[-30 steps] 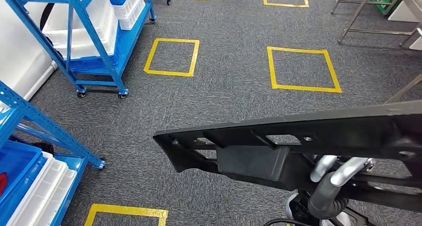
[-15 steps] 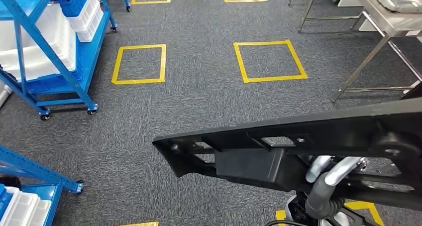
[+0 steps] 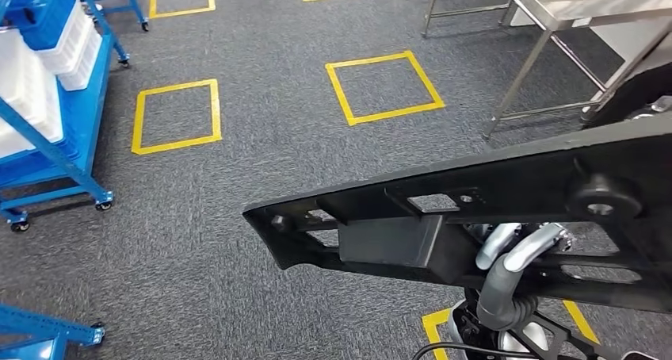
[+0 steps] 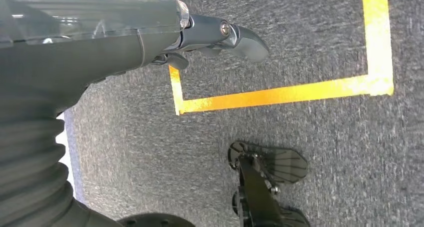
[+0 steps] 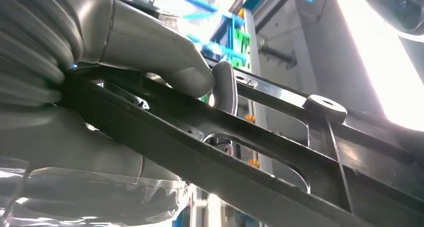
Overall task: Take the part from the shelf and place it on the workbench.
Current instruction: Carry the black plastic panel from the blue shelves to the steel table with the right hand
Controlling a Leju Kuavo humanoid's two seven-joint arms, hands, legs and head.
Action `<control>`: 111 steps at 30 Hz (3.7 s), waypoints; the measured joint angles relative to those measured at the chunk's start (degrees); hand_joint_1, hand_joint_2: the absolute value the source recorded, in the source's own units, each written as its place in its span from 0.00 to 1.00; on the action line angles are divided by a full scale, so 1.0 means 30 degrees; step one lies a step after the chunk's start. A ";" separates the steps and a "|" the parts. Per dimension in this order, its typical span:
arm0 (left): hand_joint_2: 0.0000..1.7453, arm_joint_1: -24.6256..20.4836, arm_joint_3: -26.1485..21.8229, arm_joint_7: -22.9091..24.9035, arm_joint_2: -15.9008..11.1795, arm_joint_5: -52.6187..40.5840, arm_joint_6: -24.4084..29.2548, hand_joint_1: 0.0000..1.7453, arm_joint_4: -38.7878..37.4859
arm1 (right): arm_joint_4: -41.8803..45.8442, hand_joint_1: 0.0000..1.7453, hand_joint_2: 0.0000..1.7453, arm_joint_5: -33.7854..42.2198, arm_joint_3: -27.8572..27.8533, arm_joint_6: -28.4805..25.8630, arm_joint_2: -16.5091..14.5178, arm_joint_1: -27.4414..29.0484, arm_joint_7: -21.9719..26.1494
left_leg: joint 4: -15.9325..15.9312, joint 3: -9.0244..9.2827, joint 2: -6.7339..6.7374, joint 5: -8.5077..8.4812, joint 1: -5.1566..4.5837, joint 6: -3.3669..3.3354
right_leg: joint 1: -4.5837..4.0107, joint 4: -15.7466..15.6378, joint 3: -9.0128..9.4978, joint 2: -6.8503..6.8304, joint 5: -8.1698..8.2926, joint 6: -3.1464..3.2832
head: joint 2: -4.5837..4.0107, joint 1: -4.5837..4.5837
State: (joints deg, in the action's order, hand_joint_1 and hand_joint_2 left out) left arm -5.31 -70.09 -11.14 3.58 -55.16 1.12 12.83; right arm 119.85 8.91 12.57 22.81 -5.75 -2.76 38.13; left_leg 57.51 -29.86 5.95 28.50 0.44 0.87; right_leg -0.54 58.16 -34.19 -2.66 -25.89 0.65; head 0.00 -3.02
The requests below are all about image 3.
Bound black plastic car part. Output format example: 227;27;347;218
242;113;672;316

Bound blue wheeled shelf rack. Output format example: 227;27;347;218
71;0;151;33
0;0;131;234
0;303;106;360

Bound stainless steel workbench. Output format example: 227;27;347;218
482;0;672;140

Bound stainless steel table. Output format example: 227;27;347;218
400;0;521;39

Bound large white plastic bin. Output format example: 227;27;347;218
0;28;65;159

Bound blue plastic bin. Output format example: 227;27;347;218
2;0;78;52

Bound black cable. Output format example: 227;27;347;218
410;342;526;360

